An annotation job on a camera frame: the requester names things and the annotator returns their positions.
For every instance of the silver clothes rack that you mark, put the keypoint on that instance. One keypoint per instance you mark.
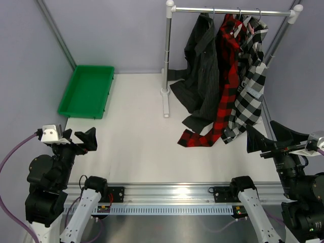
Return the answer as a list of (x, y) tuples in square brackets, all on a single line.
[(182, 24)]

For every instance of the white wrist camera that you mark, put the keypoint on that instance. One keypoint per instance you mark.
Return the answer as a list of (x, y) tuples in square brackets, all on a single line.
[(314, 145), (53, 134)]

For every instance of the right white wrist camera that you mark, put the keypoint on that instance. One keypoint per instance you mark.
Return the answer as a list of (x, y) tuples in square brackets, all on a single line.
[(314, 145)]

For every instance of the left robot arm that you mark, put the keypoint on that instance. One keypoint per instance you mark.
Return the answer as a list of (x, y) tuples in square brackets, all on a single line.
[(48, 179)]

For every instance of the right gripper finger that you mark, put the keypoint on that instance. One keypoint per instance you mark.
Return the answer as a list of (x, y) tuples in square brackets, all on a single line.
[(284, 134), (258, 142)]

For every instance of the plaid shirt hanger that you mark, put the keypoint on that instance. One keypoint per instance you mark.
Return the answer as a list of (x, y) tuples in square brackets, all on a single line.
[(258, 15)]

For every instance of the white black plaid shirt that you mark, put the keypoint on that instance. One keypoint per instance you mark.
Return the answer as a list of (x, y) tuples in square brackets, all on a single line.
[(252, 75)]

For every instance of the green plastic tray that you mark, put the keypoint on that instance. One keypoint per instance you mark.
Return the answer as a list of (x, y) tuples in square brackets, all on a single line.
[(87, 92)]

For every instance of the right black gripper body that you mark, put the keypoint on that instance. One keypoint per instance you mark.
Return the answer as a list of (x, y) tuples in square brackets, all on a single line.
[(281, 151)]

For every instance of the white slotted cable duct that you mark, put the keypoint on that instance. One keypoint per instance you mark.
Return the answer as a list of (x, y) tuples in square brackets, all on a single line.
[(165, 210)]

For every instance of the red black plaid shirt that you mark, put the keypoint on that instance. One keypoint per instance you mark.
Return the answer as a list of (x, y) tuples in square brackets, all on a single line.
[(228, 38)]

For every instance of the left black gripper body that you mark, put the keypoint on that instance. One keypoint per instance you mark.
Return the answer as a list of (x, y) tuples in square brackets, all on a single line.
[(69, 151)]

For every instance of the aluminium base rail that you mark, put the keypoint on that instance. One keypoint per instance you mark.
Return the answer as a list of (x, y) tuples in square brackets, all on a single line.
[(270, 193)]

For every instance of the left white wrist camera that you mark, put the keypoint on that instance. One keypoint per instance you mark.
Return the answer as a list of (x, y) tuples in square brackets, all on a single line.
[(53, 134)]

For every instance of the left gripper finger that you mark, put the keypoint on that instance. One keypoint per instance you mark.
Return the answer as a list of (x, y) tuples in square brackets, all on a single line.
[(88, 139), (67, 135)]

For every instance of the dark grey striped shirt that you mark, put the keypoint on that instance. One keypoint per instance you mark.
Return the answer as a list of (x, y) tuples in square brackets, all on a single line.
[(197, 86)]

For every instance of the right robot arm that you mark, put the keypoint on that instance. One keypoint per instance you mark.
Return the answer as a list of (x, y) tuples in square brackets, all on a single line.
[(303, 214)]

